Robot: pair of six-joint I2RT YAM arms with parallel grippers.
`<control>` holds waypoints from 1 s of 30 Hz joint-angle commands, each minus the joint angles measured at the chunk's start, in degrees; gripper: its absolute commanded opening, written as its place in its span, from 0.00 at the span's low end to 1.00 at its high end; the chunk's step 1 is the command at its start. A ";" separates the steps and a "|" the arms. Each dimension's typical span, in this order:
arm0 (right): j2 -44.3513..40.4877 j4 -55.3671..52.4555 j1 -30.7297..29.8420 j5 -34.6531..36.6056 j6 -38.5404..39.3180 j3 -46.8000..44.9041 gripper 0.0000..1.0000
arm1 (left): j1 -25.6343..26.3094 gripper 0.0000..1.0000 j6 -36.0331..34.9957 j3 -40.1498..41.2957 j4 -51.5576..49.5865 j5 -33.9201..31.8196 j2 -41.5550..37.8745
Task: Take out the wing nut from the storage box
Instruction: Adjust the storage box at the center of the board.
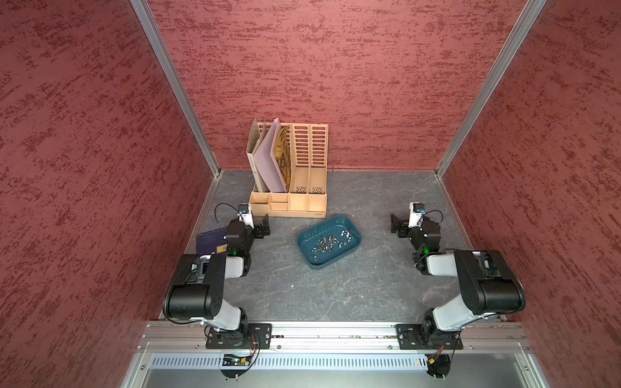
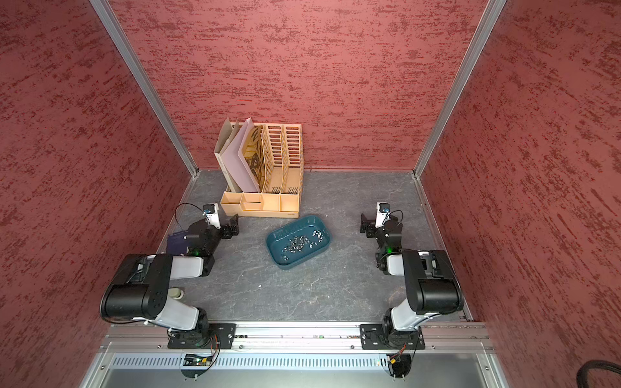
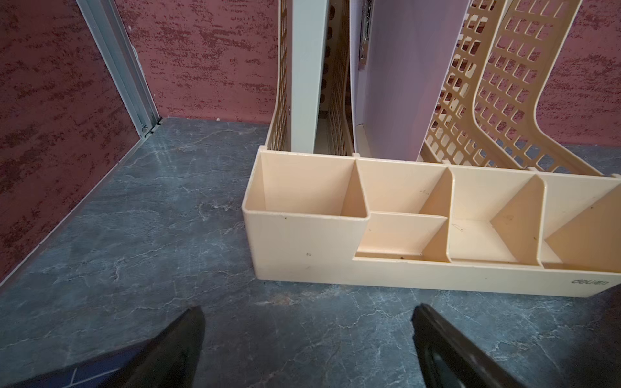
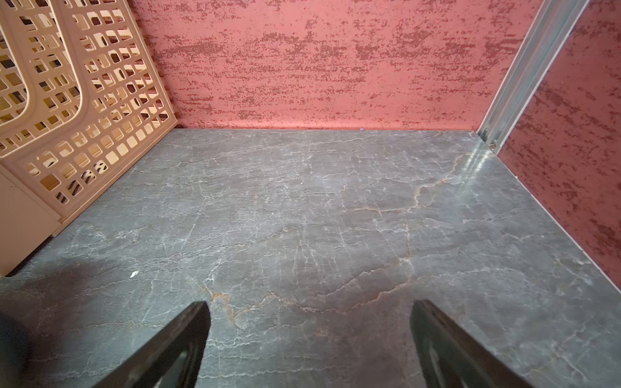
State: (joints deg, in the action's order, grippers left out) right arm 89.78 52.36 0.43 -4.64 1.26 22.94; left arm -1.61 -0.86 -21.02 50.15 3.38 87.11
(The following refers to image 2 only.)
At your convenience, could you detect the teal plastic storage tray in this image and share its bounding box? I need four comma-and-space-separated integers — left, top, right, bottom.
266, 215, 332, 270

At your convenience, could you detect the beige roll under arm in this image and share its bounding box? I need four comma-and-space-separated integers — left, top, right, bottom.
168, 288, 184, 300

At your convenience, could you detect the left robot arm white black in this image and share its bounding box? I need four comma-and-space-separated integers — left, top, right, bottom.
100, 214, 239, 351

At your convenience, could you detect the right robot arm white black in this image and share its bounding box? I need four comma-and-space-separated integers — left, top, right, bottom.
360, 213, 464, 350

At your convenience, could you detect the pile of silver wing nuts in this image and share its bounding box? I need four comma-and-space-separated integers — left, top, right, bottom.
281, 230, 324, 254

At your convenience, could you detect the pink paper folder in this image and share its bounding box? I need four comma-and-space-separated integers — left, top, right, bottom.
223, 118, 257, 193

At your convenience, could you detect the beige plastic file organizer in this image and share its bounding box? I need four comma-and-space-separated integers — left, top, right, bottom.
220, 121, 304, 218

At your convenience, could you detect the patterned gold black booklet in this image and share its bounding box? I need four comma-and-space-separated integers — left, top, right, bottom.
243, 124, 265, 192

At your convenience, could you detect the brown cardboard folder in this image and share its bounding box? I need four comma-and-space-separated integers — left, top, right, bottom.
213, 118, 241, 192

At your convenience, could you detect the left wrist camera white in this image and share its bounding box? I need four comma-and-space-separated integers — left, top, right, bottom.
202, 203, 221, 229

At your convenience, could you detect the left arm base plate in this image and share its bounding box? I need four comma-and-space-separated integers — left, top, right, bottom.
168, 323, 237, 351

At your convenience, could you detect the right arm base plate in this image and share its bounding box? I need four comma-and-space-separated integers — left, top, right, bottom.
359, 323, 425, 351

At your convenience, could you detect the aluminium front rail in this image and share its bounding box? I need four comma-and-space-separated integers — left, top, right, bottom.
98, 320, 496, 355

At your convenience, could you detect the black cable bottom right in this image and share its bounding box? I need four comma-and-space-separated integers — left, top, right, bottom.
576, 360, 621, 388

